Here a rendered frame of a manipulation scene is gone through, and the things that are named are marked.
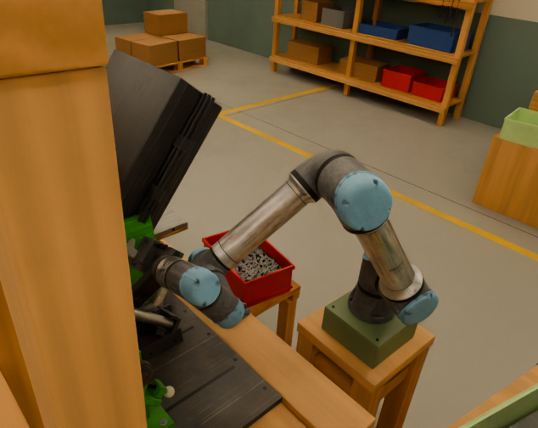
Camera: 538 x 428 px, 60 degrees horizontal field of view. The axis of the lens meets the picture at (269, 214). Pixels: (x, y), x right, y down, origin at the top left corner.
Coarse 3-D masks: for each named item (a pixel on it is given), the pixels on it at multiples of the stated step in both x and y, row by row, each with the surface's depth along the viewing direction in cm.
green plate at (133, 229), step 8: (136, 216) 124; (144, 216) 125; (128, 224) 123; (136, 224) 124; (144, 224) 126; (152, 224) 127; (128, 232) 123; (136, 232) 124; (144, 232) 126; (152, 232) 128; (128, 240) 123; (136, 240) 125; (136, 248) 125; (136, 272) 127; (136, 280) 127
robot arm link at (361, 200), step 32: (352, 160) 103; (320, 192) 106; (352, 192) 95; (384, 192) 97; (352, 224) 98; (384, 224) 105; (384, 256) 110; (384, 288) 123; (416, 288) 119; (416, 320) 125
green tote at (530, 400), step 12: (516, 396) 120; (528, 396) 122; (492, 408) 116; (504, 408) 117; (516, 408) 122; (528, 408) 127; (480, 420) 113; (492, 420) 117; (504, 420) 122; (516, 420) 128
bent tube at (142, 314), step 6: (138, 312) 126; (144, 312) 128; (138, 318) 126; (144, 318) 127; (150, 318) 128; (156, 318) 130; (162, 318) 131; (168, 318) 133; (156, 324) 131; (162, 324) 132; (168, 324) 133
